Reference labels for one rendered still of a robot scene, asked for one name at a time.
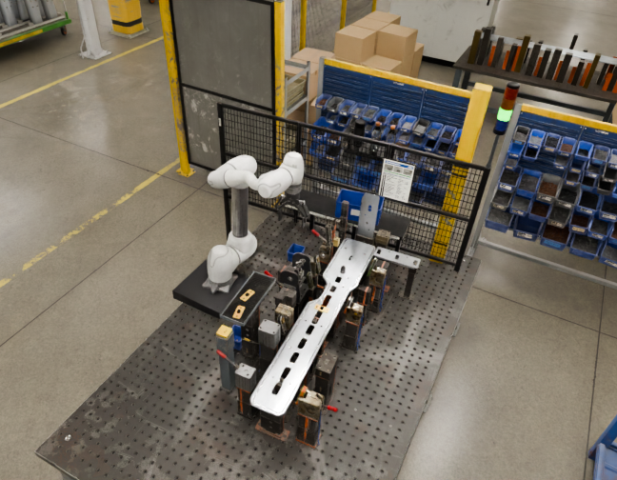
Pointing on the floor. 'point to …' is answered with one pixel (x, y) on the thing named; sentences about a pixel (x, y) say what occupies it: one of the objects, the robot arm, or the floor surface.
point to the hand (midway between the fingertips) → (291, 221)
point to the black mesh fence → (338, 174)
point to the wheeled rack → (26, 30)
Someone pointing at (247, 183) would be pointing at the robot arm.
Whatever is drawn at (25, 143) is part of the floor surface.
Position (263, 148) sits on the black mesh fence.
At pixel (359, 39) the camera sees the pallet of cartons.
